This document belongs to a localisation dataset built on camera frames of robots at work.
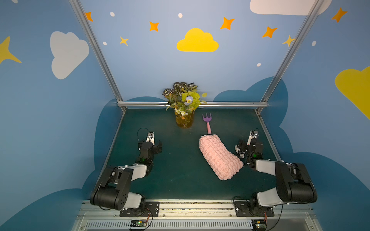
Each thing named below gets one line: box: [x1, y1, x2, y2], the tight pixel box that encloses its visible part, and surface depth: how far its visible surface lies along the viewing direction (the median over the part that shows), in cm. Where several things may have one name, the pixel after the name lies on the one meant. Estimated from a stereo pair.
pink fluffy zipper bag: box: [198, 134, 244, 181], surface depth 86 cm
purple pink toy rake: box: [202, 113, 212, 135], surface depth 117 cm
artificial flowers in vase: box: [162, 81, 208, 129], surface depth 103 cm
